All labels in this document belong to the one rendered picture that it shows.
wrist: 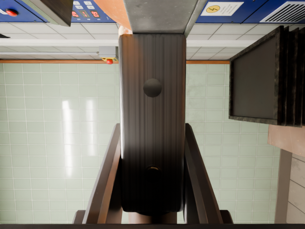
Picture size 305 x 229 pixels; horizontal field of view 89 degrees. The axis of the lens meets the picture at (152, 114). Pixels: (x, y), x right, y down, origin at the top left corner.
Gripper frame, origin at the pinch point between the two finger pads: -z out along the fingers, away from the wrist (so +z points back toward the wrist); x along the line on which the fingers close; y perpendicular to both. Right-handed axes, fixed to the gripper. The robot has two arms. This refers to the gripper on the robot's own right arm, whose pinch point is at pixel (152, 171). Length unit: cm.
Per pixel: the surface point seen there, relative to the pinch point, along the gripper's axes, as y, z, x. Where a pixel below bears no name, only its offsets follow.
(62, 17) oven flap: -2.5, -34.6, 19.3
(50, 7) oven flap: -4.5, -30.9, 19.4
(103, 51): 22, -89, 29
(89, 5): -3, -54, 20
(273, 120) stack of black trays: 23, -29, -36
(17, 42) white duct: 16, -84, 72
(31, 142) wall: 95, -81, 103
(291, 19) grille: 2, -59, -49
